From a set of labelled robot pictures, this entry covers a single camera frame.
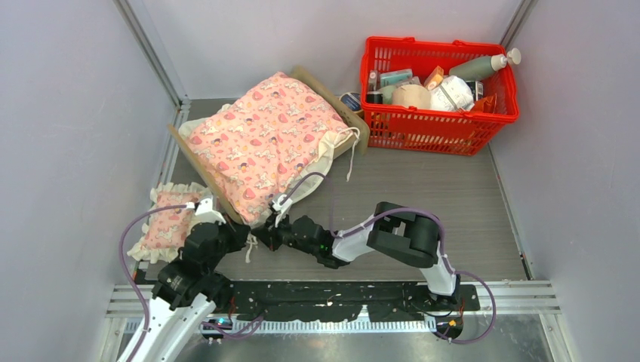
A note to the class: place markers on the pink unicorn mattress cushion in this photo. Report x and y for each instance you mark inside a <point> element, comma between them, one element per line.
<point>270,140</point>

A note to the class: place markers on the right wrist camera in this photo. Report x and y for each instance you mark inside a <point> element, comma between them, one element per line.
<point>280,206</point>

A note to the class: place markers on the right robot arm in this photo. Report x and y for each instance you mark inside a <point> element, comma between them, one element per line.
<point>410,236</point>

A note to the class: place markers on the beige tape roll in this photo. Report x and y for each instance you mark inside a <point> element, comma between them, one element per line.
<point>411,95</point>

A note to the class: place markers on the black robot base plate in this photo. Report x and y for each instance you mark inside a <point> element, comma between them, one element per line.
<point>336,301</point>

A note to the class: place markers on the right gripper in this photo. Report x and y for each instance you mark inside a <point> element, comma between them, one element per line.
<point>268,234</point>

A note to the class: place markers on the red plastic basket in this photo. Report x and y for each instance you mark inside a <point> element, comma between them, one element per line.
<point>456,133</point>

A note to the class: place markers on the wooden pet bed frame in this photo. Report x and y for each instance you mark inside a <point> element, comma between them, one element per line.
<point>340,105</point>

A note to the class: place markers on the green pump bottle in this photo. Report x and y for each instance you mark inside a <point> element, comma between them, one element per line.
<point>484,67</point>

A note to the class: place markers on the orange small box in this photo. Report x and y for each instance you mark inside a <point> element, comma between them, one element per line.
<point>434,79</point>

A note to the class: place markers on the small pink ruffled pillow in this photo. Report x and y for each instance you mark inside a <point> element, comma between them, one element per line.
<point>164,233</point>

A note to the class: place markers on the white round pouch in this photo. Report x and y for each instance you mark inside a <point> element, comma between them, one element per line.
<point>451,95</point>

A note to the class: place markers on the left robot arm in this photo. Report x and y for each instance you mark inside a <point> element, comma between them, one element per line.
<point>188,289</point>

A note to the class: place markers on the orange snack packet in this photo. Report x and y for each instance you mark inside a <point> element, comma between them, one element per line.
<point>486,104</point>

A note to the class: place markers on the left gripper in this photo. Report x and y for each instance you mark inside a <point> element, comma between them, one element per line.
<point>239,234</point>

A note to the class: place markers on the teal box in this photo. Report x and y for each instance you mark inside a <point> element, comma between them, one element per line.
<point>390,78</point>

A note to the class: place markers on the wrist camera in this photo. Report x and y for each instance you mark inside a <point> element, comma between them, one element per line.
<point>280,206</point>
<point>205,211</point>

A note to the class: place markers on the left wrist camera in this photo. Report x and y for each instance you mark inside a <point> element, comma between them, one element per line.
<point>205,211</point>

